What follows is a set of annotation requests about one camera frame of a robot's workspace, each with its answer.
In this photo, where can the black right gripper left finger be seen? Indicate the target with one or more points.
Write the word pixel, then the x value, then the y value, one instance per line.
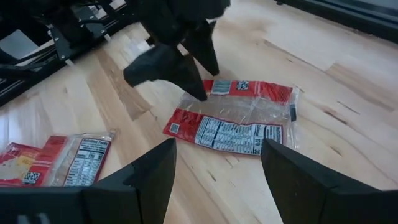
pixel 140 193

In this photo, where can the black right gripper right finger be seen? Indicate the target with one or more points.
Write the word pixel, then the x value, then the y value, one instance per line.
pixel 304 199

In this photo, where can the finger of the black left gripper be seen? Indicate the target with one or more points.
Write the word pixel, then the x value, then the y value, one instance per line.
pixel 205 46
pixel 164 65

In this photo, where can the red popcorn bag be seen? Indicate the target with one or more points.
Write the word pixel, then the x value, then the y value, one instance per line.
pixel 236 124
pixel 12 161
pixel 84 161

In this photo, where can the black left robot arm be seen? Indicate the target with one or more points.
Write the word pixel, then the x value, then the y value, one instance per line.
pixel 77 12

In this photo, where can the black table edge frame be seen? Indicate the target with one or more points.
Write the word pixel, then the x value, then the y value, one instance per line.
pixel 342 15

